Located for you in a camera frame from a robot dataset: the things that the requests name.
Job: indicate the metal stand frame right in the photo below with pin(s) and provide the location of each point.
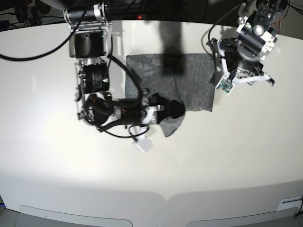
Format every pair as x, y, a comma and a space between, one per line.
292, 21

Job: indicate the black power strip red light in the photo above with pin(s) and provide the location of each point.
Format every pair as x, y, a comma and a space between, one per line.
146, 15

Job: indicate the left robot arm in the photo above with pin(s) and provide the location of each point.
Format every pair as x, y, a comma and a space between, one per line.
255, 31

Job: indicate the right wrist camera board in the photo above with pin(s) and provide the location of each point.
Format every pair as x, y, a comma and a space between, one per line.
143, 145

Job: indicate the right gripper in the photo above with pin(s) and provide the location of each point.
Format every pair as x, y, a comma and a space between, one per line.
154, 109

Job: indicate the grey long-sleeve T-shirt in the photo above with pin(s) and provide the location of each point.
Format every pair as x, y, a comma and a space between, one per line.
186, 78

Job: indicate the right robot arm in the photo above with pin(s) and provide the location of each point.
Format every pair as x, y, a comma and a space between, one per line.
91, 44

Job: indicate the white label plate on table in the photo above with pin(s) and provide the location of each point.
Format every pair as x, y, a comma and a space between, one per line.
295, 202

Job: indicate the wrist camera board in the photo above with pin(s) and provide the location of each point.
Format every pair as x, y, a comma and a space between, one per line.
225, 85
143, 145

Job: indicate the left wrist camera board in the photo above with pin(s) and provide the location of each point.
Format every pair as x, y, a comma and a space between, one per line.
225, 85

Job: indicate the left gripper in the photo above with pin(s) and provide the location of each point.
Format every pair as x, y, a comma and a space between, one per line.
238, 63

